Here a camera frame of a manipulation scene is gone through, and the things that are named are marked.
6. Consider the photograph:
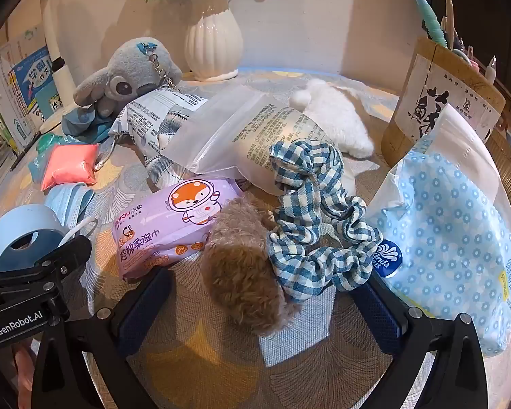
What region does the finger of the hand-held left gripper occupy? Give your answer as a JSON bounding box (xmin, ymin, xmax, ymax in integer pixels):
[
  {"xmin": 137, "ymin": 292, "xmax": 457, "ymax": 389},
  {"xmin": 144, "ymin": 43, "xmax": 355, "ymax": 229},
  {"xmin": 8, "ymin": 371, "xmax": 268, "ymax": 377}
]
[{"xmin": 47, "ymin": 234, "xmax": 93, "ymax": 275}]

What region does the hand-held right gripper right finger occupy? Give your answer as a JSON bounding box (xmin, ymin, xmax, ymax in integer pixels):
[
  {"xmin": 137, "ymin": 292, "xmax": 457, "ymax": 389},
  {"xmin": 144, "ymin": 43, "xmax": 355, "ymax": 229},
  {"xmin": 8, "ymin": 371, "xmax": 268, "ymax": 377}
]
[{"xmin": 351, "ymin": 273, "xmax": 488, "ymax": 409}]

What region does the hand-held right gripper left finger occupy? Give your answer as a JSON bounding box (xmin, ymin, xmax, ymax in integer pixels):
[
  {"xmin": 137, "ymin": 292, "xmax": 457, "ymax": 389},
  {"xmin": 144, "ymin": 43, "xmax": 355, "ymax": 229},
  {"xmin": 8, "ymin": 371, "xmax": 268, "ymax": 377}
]
[{"xmin": 32, "ymin": 266, "xmax": 173, "ymax": 409}]

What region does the blue plaid scrunchie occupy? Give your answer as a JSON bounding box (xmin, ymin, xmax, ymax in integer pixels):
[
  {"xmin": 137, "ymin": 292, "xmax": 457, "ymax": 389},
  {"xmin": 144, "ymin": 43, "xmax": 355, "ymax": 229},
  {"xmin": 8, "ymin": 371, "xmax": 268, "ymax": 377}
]
[{"xmin": 266, "ymin": 138, "xmax": 384, "ymax": 298}]

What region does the brown fluffy scrunchie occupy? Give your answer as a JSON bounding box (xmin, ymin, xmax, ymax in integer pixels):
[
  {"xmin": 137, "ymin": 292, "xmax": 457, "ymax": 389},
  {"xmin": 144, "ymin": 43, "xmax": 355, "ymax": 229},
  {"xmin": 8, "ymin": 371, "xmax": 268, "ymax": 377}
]
[{"xmin": 200, "ymin": 199, "xmax": 303, "ymax": 336}]

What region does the printed plaid packet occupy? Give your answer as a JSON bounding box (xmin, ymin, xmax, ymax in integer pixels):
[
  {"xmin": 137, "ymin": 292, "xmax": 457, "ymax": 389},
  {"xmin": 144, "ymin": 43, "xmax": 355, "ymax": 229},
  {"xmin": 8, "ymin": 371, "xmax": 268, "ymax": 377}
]
[{"xmin": 108, "ymin": 87, "xmax": 209, "ymax": 182}]

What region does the grey plush toy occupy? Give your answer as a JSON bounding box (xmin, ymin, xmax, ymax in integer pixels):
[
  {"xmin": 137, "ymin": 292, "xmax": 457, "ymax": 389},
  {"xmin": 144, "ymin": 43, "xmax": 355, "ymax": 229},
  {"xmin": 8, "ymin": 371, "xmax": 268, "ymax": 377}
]
[{"xmin": 74, "ymin": 37, "xmax": 183, "ymax": 116}]

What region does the white fluffy plush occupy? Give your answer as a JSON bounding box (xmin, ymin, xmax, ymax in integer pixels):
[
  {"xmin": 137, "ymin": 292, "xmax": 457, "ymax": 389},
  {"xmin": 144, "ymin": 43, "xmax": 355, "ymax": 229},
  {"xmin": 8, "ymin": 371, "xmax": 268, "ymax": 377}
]
[{"xmin": 290, "ymin": 79, "xmax": 375, "ymax": 160}]

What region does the blue face mask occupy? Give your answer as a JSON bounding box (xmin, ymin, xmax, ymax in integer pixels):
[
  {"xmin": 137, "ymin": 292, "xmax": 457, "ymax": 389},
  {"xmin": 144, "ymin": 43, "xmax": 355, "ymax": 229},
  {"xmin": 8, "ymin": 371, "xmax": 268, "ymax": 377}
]
[{"xmin": 44, "ymin": 182, "xmax": 99, "ymax": 248}]

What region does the blue tape roll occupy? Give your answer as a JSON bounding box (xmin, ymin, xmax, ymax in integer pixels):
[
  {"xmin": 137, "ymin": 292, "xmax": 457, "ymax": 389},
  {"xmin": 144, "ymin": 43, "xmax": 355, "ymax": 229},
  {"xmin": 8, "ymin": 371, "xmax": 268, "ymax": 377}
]
[{"xmin": 0, "ymin": 204, "xmax": 71, "ymax": 273}]

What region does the purple wet wipes packet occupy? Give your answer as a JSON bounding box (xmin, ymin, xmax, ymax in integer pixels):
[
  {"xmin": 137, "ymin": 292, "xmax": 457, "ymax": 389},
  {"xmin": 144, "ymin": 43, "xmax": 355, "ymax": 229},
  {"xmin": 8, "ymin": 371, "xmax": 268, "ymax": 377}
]
[{"xmin": 112, "ymin": 179, "xmax": 244, "ymax": 283}]

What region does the pink packet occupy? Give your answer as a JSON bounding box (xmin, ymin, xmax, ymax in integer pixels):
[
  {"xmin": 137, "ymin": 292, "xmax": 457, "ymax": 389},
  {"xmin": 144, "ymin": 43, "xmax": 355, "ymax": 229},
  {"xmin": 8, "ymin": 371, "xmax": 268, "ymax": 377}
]
[{"xmin": 40, "ymin": 144, "xmax": 99, "ymax": 190}]

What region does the blue floral tissue pack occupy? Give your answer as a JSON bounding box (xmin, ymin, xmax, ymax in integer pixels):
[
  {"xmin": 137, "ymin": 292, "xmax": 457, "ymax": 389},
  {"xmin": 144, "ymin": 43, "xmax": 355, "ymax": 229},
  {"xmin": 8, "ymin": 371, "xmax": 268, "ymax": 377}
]
[{"xmin": 366, "ymin": 104, "xmax": 511, "ymax": 358}]

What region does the thin dark pen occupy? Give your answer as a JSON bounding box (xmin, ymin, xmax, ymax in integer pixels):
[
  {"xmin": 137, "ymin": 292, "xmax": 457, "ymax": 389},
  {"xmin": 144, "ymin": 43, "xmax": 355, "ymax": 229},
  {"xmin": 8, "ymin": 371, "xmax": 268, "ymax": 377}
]
[{"xmin": 11, "ymin": 133, "xmax": 43, "ymax": 172}]

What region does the green teal packet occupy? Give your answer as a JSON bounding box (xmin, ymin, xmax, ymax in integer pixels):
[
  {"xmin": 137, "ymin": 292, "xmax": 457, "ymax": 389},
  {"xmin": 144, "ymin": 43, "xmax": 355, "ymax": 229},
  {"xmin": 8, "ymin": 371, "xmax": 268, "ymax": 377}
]
[{"xmin": 36, "ymin": 133, "xmax": 66, "ymax": 154}]

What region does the blue cover workbook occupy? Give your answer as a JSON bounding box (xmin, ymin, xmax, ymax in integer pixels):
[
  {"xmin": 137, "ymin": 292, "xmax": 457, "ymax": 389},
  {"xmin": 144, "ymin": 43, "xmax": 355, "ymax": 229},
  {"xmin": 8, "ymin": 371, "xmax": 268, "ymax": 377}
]
[{"xmin": 0, "ymin": 30, "xmax": 64, "ymax": 150}]

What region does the clear zip bag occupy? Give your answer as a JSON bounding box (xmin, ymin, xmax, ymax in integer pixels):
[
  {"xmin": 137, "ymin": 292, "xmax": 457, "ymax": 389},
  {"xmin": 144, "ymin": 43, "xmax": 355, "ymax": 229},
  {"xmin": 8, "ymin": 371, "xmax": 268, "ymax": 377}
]
[{"xmin": 162, "ymin": 85, "xmax": 337, "ymax": 199}]

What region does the white desk lamp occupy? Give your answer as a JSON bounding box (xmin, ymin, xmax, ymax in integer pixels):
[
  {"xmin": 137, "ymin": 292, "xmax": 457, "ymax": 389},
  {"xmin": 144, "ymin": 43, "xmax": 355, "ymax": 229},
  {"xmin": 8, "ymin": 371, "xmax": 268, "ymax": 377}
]
[{"xmin": 38, "ymin": 0, "xmax": 79, "ymax": 134}]

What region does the wooden pen holder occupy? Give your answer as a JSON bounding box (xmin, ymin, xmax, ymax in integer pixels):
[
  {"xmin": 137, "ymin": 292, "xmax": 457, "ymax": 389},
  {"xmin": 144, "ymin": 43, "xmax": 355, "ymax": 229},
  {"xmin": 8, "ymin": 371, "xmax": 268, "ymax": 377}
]
[{"xmin": 381, "ymin": 36, "xmax": 507, "ymax": 167}]

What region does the white ribbed vase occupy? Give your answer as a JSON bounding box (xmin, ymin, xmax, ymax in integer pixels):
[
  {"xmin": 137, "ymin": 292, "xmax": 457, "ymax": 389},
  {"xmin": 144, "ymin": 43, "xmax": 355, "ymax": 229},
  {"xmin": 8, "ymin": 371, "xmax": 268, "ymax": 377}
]
[{"xmin": 184, "ymin": 0, "xmax": 244, "ymax": 81}]

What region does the cream pen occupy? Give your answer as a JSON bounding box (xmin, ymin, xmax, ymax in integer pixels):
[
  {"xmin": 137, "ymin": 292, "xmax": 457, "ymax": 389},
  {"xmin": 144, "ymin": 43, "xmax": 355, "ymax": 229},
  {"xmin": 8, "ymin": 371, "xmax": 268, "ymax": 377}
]
[{"xmin": 445, "ymin": 0, "xmax": 455, "ymax": 49}]

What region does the teal ridged pen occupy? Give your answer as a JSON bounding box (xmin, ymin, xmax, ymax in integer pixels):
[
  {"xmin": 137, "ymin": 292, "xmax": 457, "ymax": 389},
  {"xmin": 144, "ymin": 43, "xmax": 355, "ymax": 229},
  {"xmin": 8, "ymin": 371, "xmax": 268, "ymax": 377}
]
[{"xmin": 414, "ymin": 0, "xmax": 448, "ymax": 47}]

